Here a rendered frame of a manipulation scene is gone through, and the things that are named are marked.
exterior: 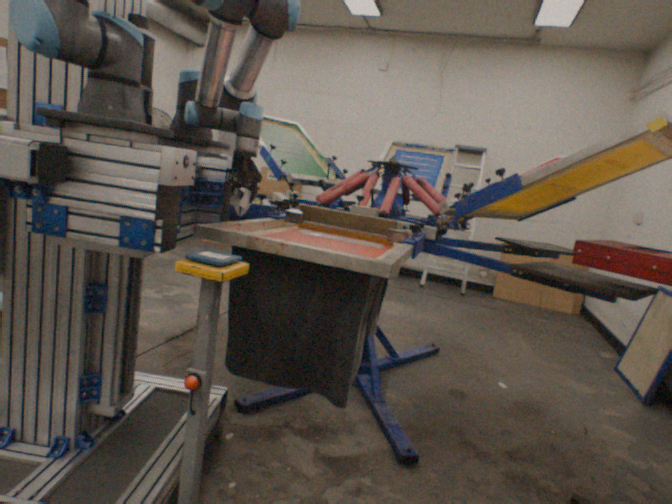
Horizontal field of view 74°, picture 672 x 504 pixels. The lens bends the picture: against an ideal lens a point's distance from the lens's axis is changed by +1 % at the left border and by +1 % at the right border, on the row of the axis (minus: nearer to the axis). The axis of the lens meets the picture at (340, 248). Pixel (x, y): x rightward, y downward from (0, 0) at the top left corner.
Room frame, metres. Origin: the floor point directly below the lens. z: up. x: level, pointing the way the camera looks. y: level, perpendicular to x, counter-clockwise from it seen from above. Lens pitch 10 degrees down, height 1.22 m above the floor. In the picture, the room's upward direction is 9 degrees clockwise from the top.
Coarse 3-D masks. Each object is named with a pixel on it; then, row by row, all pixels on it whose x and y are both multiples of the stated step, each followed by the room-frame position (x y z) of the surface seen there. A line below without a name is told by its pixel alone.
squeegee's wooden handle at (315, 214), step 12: (312, 216) 1.81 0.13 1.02; (324, 216) 1.80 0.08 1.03; (336, 216) 1.79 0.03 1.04; (348, 216) 1.77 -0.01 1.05; (360, 216) 1.76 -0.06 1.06; (348, 228) 1.77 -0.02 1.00; (360, 228) 1.76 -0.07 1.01; (372, 228) 1.75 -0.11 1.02; (384, 228) 1.73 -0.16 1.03; (396, 228) 1.74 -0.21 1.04
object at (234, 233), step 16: (208, 224) 1.32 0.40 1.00; (224, 224) 1.38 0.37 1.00; (240, 224) 1.46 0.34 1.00; (256, 224) 1.58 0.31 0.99; (272, 224) 1.71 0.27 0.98; (288, 224) 1.87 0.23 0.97; (224, 240) 1.26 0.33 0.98; (240, 240) 1.24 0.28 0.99; (256, 240) 1.23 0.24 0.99; (272, 240) 1.22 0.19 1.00; (288, 256) 1.21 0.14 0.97; (304, 256) 1.19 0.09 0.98; (320, 256) 1.18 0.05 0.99; (336, 256) 1.17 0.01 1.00; (352, 256) 1.16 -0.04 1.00; (400, 256) 1.29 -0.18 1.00; (368, 272) 1.15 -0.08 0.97; (384, 272) 1.14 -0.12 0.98
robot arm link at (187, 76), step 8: (184, 72) 1.58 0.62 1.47; (192, 72) 1.58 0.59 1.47; (184, 80) 1.58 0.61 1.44; (192, 80) 1.58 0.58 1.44; (184, 88) 1.58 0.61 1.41; (192, 88) 1.58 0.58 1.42; (184, 96) 1.58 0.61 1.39; (192, 96) 1.58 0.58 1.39; (176, 104) 1.60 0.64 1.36; (184, 104) 1.58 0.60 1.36
